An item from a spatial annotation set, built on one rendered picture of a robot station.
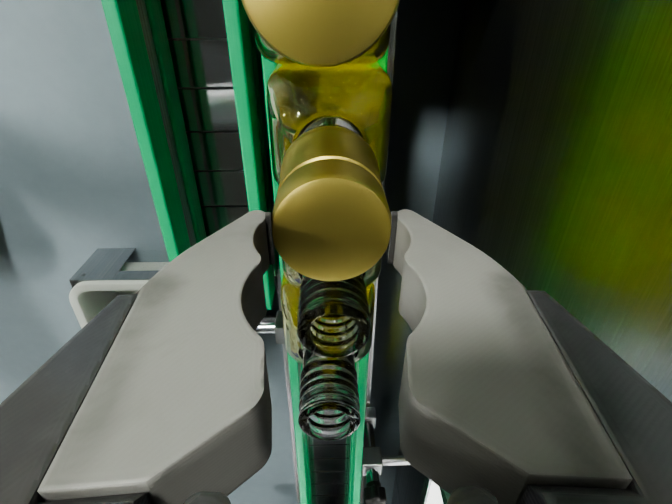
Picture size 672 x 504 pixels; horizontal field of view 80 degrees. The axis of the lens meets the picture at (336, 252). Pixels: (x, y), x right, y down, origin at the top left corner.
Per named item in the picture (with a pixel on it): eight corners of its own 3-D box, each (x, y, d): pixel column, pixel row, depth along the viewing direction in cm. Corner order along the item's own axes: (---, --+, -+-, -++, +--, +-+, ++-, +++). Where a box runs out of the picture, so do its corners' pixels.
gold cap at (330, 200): (375, 217, 16) (390, 285, 12) (284, 217, 16) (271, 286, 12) (381, 125, 14) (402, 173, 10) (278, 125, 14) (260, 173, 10)
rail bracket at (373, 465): (401, 417, 61) (419, 512, 50) (356, 418, 61) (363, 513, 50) (404, 400, 59) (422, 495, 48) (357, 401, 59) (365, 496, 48)
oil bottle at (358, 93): (358, 105, 37) (392, 212, 18) (296, 105, 36) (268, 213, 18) (361, 35, 34) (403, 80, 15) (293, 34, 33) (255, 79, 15)
